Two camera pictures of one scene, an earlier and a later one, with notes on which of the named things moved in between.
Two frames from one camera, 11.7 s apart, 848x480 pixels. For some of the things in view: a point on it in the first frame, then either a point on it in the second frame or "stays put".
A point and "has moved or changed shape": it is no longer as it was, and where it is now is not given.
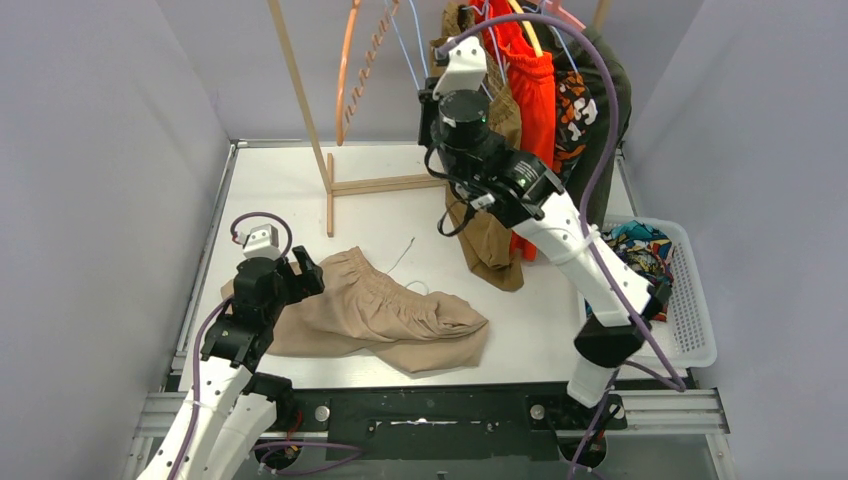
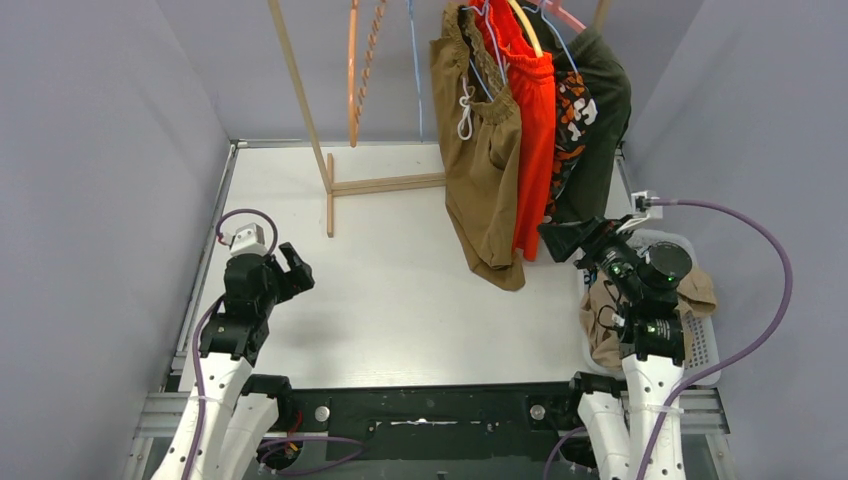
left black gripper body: (293, 281) stays put
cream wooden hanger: (529, 29) stays put
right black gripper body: (427, 130) → (614, 255)
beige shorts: (364, 310) → (600, 309)
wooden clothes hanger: (364, 73) has moved or changed shape
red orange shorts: (534, 80) stays put
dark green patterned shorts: (591, 99) stays put
